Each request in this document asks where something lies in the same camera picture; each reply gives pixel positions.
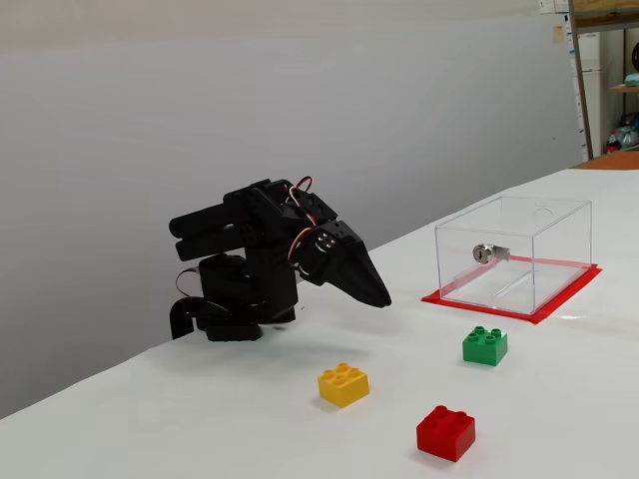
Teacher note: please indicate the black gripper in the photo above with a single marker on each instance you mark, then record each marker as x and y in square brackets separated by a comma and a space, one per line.
[349, 250]

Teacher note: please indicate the yellow lego brick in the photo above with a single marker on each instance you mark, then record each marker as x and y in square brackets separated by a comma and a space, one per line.
[342, 389]

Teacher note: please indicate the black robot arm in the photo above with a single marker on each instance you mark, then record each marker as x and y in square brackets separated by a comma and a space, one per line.
[269, 279]

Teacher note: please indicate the green lego brick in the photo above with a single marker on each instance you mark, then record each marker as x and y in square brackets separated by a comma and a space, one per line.
[481, 351]

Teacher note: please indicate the red lego brick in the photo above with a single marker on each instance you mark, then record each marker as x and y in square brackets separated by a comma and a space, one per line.
[444, 439]

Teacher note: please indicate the transparent plastic box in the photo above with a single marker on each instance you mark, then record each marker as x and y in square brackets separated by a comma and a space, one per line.
[549, 224]

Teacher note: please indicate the silver cam lock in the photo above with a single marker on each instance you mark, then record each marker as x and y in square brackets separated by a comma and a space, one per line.
[481, 253]

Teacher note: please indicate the black table clamp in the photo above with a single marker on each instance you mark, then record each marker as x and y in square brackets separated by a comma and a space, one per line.
[180, 319]

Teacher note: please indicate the orange brown table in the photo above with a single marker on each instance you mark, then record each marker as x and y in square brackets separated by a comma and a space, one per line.
[619, 159]

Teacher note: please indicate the dark bottle red cap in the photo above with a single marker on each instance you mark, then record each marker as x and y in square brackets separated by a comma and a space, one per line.
[613, 144]

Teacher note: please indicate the beige paper note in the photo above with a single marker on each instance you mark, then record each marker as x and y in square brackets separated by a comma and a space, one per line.
[557, 33]

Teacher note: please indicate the wooden shelf board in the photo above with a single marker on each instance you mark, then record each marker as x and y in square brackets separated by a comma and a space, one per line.
[624, 89]

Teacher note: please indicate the white paper notice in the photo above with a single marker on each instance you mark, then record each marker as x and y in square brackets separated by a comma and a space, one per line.
[554, 6]

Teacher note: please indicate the teal object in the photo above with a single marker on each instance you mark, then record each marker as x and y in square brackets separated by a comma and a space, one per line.
[633, 80]

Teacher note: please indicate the metal shelving rack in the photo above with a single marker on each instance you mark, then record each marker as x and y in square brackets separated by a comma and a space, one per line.
[606, 21]

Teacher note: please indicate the black round object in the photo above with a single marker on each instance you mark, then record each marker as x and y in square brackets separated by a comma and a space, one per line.
[635, 51]

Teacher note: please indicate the red tape frame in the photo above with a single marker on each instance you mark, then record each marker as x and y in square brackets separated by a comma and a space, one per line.
[569, 292]

